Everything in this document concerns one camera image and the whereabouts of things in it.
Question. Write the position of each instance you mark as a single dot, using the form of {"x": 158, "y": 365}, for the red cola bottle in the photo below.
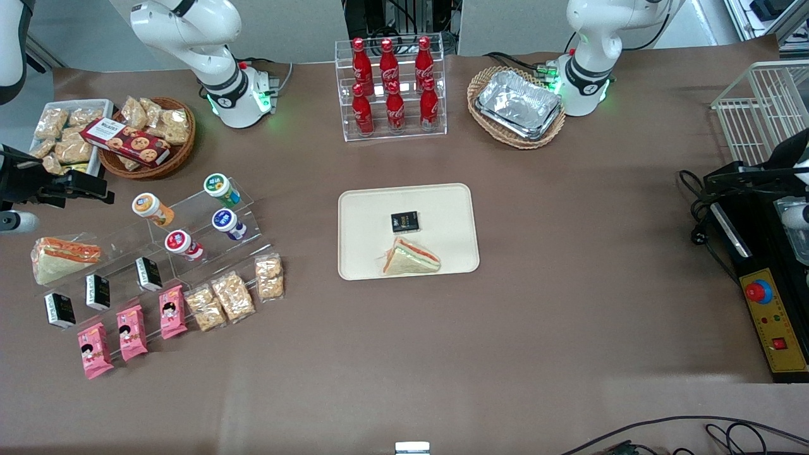
{"x": 362, "y": 114}
{"x": 361, "y": 63}
{"x": 395, "y": 110}
{"x": 388, "y": 63}
{"x": 423, "y": 62}
{"x": 429, "y": 107}

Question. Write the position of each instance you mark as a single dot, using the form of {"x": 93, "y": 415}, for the black control box yellow panel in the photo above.
{"x": 774, "y": 328}

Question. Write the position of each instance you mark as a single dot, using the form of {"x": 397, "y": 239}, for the small silver metal block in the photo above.
{"x": 412, "y": 448}

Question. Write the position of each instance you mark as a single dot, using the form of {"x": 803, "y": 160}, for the white plastic bin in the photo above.
{"x": 101, "y": 104}

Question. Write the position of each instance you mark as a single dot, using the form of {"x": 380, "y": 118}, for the stacked aluminium foil trays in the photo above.
{"x": 518, "y": 104}

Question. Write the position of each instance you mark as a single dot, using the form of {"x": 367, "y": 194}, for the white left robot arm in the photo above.
{"x": 588, "y": 38}

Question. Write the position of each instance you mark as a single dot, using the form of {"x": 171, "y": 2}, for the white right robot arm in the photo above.
{"x": 215, "y": 57}

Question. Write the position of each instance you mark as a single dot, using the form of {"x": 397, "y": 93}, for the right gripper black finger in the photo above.
{"x": 88, "y": 196}
{"x": 87, "y": 181}

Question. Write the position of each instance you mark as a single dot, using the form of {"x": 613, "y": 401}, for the beige serving tray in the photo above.
{"x": 442, "y": 208}

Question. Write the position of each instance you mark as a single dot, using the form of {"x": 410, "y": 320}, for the blue gum bottle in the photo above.
{"x": 225, "y": 221}

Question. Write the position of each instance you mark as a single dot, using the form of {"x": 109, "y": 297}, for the aluminium frame shelf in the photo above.
{"x": 790, "y": 25}

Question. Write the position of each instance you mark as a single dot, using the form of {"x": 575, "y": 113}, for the clear cereal snack packet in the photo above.
{"x": 153, "y": 110}
{"x": 53, "y": 165}
{"x": 134, "y": 112}
{"x": 42, "y": 148}
{"x": 85, "y": 116}
{"x": 73, "y": 150}
{"x": 50, "y": 123}
{"x": 129, "y": 163}
{"x": 174, "y": 126}

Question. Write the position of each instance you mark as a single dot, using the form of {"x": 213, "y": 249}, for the red cookie box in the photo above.
{"x": 126, "y": 142}

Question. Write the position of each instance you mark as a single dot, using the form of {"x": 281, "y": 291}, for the pink snack pack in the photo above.
{"x": 172, "y": 311}
{"x": 132, "y": 333}
{"x": 95, "y": 351}

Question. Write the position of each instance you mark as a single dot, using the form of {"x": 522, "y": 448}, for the clear acrylic bottle rack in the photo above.
{"x": 379, "y": 137}

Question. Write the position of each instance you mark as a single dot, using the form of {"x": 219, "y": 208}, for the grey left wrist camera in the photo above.
{"x": 797, "y": 216}

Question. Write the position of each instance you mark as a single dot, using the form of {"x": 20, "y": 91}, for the brown wicker basket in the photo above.
{"x": 180, "y": 155}

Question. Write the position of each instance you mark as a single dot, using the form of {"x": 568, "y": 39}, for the clear acrylic tiered stand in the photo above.
{"x": 189, "y": 215}

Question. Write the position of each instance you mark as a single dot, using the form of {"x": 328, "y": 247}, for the black equipment rack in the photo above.
{"x": 373, "y": 12}

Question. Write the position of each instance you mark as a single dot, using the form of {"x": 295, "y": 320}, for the green gum bottle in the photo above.
{"x": 218, "y": 184}

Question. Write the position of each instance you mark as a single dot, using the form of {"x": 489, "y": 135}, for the yellow snack pack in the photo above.
{"x": 78, "y": 168}

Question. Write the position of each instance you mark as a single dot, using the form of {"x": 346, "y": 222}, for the plastic-wrapped triangle sandwich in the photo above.
{"x": 63, "y": 259}
{"x": 411, "y": 260}

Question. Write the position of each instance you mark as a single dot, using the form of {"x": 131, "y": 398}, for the orange gum bottle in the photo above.
{"x": 148, "y": 206}

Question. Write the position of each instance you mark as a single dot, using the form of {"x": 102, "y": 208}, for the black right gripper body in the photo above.
{"x": 24, "y": 181}

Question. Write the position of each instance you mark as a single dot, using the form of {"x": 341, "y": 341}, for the red gum bottle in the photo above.
{"x": 180, "y": 242}

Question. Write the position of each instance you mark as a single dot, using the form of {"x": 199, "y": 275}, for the small black carton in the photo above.
{"x": 60, "y": 310}
{"x": 149, "y": 273}
{"x": 404, "y": 222}
{"x": 98, "y": 291}

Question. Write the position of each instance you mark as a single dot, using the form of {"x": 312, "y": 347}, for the light wicker basket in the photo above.
{"x": 481, "y": 79}

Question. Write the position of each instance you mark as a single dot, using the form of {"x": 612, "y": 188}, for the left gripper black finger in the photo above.
{"x": 746, "y": 172}
{"x": 746, "y": 185}

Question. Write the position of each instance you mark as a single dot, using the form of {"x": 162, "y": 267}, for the short clear-wrapped granola bar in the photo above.
{"x": 269, "y": 277}

